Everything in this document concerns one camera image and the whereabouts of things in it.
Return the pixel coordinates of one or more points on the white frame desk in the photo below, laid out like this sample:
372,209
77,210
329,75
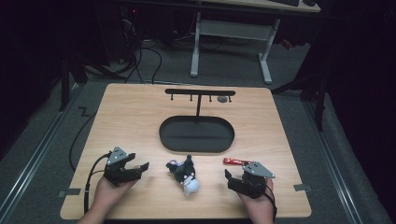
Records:
232,29

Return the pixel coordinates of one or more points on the black keyboard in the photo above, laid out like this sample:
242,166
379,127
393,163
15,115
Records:
285,2

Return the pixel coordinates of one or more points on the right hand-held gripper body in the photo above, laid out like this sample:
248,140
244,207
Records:
253,182

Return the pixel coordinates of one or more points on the grey tape strip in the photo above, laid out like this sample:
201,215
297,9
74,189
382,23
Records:
302,187
70,192

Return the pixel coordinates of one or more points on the metal floor rail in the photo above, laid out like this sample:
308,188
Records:
336,168
34,155

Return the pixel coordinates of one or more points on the red snack bar packet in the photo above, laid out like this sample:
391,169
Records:
233,161

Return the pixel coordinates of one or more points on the small red object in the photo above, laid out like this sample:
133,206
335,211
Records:
287,44

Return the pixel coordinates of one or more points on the person's right hand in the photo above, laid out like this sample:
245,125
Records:
258,207

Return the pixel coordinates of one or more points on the grey round table cap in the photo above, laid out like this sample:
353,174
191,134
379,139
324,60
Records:
222,99

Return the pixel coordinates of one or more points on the black metal stand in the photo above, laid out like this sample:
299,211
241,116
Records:
311,90
65,81

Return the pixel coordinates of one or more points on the person's left hand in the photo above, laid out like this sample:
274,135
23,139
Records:
109,194

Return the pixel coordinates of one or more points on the black hook rack with tray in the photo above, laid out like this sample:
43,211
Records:
196,133

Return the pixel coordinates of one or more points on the black and white mug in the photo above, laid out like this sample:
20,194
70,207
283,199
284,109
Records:
185,177

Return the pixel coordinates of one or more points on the black computer mouse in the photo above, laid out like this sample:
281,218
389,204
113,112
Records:
309,2

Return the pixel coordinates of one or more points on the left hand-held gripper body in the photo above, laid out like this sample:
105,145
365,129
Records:
116,169

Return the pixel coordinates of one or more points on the black computer tower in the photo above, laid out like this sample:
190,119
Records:
129,31

